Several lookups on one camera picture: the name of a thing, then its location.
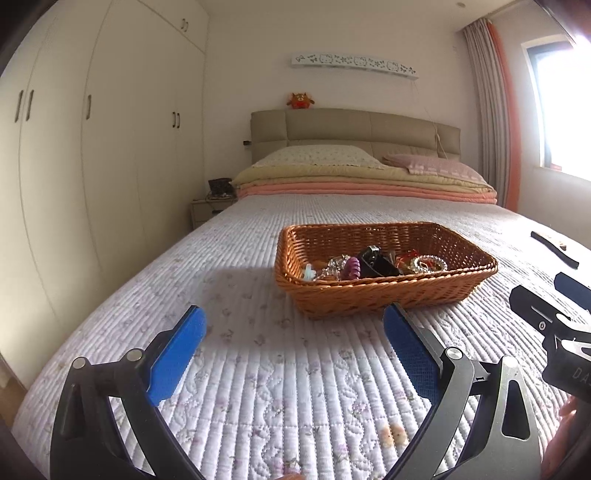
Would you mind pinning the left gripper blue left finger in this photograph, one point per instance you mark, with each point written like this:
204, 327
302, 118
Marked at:
174, 350

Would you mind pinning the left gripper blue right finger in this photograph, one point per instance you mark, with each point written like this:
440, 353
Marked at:
417, 352

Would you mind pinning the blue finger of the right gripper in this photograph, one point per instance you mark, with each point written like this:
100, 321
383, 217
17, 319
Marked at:
573, 290
538, 313

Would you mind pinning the black smart watch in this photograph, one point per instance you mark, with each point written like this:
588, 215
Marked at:
374, 263

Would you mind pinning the light blue plastic hair clip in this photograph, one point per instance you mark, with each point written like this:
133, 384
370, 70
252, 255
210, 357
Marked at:
309, 273

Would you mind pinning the person's right hand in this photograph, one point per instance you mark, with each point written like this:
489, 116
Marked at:
558, 446

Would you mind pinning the gold heart charm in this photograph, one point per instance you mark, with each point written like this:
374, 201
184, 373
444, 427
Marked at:
393, 435

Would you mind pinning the brown wicker basket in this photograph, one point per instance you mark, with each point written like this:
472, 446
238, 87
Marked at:
331, 270

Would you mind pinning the small bedside table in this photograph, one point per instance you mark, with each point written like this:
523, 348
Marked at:
221, 195

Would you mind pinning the pink pillow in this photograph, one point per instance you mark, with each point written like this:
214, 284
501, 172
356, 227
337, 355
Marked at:
433, 166

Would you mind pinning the folded pink and yellow blankets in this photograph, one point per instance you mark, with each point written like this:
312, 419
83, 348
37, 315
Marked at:
358, 180

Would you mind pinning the bright window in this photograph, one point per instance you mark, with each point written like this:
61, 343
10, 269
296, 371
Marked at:
560, 74

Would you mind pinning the white dotted pillow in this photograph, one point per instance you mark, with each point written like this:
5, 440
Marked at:
320, 155

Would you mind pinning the beige padded headboard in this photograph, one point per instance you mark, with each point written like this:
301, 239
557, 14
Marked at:
376, 133

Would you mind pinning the striped orange curtain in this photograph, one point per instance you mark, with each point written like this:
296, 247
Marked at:
498, 111

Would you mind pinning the white wardrobe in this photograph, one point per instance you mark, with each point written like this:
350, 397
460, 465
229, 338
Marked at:
101, 154

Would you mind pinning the orange plush toy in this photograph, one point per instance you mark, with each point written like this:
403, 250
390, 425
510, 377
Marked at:
299, 101

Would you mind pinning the white decorative wall shelf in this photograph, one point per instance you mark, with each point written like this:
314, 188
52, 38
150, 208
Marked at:
353, 62

